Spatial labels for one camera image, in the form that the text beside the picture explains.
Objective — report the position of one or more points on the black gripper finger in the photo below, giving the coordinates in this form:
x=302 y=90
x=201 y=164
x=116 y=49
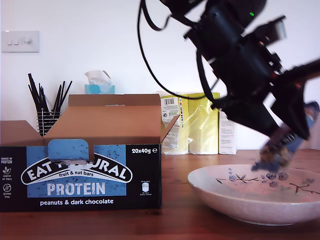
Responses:
x=290 y=110
x=255 y=115

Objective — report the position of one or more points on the blue protein snack bar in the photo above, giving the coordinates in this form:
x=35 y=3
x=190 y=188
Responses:
x=277 y=150

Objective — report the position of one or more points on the small white printed carton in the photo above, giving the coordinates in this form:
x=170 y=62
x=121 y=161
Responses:
x=227 y=140

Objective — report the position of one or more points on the white floral ceramic plate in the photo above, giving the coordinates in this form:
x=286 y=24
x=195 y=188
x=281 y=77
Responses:
x=237 y=202

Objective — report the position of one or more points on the teal tissue box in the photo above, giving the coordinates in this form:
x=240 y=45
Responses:
x=100 y=89

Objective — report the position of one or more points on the Eat Natural protein bars carton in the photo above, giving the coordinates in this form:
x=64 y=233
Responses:
x=75 y=190

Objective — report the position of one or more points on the yellow paper towel pack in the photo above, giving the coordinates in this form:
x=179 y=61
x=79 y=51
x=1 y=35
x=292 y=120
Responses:
x=195 y=130

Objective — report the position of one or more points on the white paper tissue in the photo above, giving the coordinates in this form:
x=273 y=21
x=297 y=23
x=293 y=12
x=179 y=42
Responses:
x=95 y=77

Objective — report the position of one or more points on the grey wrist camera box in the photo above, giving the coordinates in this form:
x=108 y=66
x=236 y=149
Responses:
x=277 y=31

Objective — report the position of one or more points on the white wall light switch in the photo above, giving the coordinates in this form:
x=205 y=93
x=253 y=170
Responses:
x=20 y=46

